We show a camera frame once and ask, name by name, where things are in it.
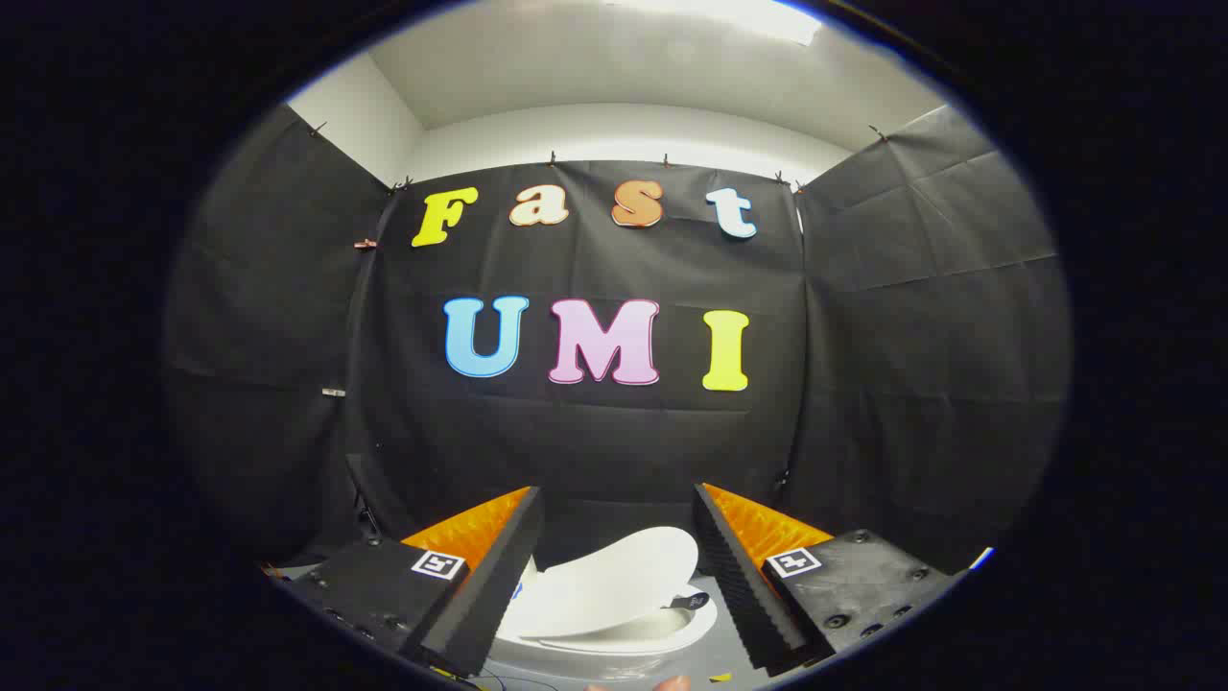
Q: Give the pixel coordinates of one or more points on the black round lid pull tab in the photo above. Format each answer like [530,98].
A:
[689,602]

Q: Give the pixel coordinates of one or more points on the black backdrop cloth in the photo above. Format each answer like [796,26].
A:
[595,441]

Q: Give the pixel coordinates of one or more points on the black stand legs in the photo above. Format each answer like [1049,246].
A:
[365,504]

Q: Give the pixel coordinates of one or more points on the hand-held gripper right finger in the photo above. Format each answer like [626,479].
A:
[734,566]

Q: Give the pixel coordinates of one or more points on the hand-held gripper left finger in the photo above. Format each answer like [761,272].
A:
[499,566]

